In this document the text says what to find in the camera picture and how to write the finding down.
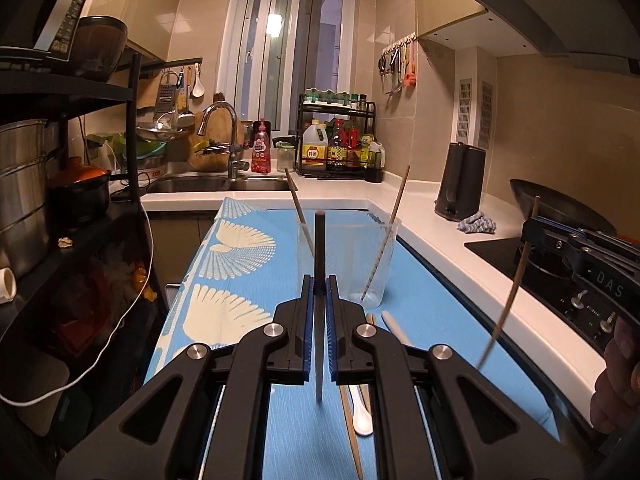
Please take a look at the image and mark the chrome kitchen faucet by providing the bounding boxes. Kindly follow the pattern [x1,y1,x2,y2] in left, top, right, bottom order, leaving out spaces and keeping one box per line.
[193,99,250,179]

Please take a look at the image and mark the hanging kitchen tools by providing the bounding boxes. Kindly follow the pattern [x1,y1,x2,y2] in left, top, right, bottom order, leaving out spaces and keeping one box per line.
[378,32,418,96]

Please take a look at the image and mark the right human hand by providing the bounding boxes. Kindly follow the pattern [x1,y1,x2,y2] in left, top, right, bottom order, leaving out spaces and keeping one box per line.
[590,318,639,434]

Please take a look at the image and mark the clear plastic utensil holder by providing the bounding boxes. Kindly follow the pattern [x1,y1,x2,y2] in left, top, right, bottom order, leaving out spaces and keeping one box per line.
[326,209,401,310]

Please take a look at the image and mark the black gas stove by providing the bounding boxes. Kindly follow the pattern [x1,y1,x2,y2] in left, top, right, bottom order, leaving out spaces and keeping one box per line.
[464,237,613,356]

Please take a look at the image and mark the blue patterned table mat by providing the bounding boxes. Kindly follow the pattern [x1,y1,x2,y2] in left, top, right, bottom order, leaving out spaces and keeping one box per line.
[144,196,561,480]

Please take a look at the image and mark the black wok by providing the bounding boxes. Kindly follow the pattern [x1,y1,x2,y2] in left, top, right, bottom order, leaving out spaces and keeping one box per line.
[510,179,617,236]

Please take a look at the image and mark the white ceramic spoon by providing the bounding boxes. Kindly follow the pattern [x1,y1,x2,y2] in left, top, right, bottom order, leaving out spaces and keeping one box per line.
[348,311,411,437]

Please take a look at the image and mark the glass jar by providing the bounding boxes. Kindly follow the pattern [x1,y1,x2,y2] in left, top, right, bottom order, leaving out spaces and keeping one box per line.
[276,141,295,172]

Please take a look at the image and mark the blue white dish cloth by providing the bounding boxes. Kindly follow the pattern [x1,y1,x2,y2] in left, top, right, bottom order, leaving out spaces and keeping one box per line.
[457,211,497,234]

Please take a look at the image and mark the black condiment rack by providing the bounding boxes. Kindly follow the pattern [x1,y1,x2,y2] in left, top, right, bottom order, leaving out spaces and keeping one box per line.
[295,89,378,180]

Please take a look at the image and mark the large cooking oil jug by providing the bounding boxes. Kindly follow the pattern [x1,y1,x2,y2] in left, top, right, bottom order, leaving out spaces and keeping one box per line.
[300,119,329,172]

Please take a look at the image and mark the black electric kettle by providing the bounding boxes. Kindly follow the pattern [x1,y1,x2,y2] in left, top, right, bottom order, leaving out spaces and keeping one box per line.
[435,142,486,221]

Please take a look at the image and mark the pink dish soap bottle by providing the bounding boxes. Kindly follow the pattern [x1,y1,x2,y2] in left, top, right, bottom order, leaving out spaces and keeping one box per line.
[252,118,271,174]

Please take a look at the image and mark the wooden cutting board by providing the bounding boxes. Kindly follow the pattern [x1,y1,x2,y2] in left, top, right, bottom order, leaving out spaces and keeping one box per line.
[188,101,244,172]

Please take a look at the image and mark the stainless steel sink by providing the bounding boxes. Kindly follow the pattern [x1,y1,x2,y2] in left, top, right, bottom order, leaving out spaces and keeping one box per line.
[148,176,290,193]

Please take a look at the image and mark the steel mixing bowl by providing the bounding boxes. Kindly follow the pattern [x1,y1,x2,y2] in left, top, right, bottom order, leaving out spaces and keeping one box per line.
[136,124,186,142]

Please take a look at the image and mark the range hood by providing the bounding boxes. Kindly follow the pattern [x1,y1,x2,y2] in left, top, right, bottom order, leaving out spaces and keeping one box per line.
[475,0,639,77]

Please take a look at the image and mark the orange lidded pot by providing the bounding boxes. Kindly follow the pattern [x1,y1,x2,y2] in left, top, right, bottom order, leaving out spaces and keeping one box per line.
[46,157,111,223]

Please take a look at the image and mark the window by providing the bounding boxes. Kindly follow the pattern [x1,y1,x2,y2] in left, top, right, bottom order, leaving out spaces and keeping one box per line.
[216,0,356,133]

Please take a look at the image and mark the large steel stockpot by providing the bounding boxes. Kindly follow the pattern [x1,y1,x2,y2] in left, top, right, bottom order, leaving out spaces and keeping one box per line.
[0,119,49,276]

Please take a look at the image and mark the black shelving rack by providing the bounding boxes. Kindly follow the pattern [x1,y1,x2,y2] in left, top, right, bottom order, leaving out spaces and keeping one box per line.
[1,54,141,240]

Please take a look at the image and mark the microwave oven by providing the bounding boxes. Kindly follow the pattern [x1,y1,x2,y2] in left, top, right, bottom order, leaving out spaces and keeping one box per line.
[1,0,86,62]

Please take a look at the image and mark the white cable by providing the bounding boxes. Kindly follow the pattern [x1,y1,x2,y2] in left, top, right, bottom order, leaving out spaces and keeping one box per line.
[0,204,156,408]

